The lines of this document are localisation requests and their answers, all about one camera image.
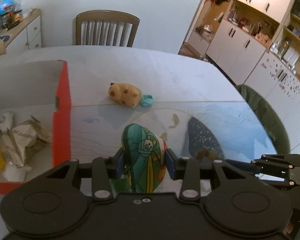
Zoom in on green patterned pouch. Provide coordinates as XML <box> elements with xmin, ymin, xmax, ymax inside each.
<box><xmin>110</xmin><ymin>124</ymin><xmax>167</xmax><ymax>193</ymax></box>

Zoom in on silver foil packet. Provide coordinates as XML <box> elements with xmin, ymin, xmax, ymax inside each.
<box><xmin>2</xmin><ymin>116</ymin><xmax>52</xmax><ymax>167</ymax></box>

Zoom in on small white round object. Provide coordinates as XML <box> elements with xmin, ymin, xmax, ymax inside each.
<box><xmin>0</xmin><ymin>112</ymin><xmax>14</xmax><ymax>134</ymax></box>

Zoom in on clear plastic bag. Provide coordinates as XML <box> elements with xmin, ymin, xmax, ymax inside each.
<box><xmin>2</xmin><ymin>163</ymin><xmax>32</xmax><ymax>182</ymax></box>

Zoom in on green upholstered chair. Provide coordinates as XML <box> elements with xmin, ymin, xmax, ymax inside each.
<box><xmin>236</xmin><ymin>85</ymin><xmax>290</xmax><ymax>154</ymax></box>

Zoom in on yellow spotted plush toy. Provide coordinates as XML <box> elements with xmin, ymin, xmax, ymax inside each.
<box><xmin>108</xmin><ymin>83</ymin><xmax>142</xmax><ymax>107</ymax></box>

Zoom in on red and white cardboard box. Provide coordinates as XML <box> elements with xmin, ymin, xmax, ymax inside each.
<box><xmin>0</xmin><ymin>60</ymin><xmax>71</xmax><ymax>195</ymax></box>

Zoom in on white kitchen cabinets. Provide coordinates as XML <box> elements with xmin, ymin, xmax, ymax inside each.
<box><xmin>184</xmin><ymin>0</ymin><xmax>300</xmax><ymax>153</ymax></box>

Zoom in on brown wooden chair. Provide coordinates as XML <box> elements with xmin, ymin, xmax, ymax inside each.
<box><xmin>75</xmin><ymin>10</ymin><xmax>140</xmax><ymax>47</ymax></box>

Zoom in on wooden side cabinet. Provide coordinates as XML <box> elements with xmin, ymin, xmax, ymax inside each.
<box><xmin>0</xmin><ymin>9</ymin><xmax>42</xmax><ymax>56</ymax></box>

